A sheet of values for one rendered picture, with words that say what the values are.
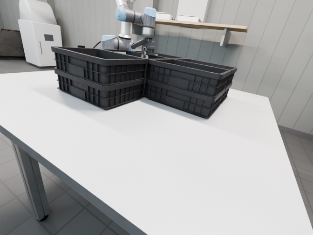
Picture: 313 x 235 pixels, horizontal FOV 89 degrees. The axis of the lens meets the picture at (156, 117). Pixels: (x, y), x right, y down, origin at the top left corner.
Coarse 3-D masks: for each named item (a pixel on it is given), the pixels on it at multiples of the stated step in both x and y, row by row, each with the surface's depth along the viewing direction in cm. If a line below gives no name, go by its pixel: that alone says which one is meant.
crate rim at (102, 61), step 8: (56, 48) 77; (80, 48) 92; (88, 48) 97; (96, 48) 102; (72, 56) 73; (80, 56) 70; (88, 56) 67; (104, 64) 64; (112, 64) 67; (120, 64) 71; (128, 64) 75
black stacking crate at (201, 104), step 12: (156, 84) 89; (156, 96) 92; (168, 96) 88; (180, 96) 84; (192, 96) 80; (204, 96) 76; (180, 108) 86; (192, 108) 83; (204, 108) 79; (216, 108) 94
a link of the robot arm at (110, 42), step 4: (104, 36) 132; (108, 36) 132; (112, 36) 133; (104, 40) 133; (108, 40) 133; (112, 40) 134; (116, 40) 137; (104, 44) 134; (108, 44) 134; (112, 44) 135; (116, 44) 137; (104, 48) 136; (108, 48) 135; (112, 48) 137; (116, 48) 139
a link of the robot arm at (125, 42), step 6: (126, 0) 125; (132, 0) 125; (132, 6) 129; (126, 24) 134; (126, 30) 136; (120, 36) 138; (126, 36) 138; (120, 42) 138; (126, 42) 140; (132, 42) 145; (120, 48) 141; (126, 48) 143
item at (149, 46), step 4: (144, 36) 103; (148, 36) 103; (152, 36) 104; (152, 40) 106; (144, 44) 106; (148, 44) 107; (152, 44) 107; (144, 48) 106; (148, 48) 107; (152, 48) 107; (148, 52) 108; (152, 52) 109
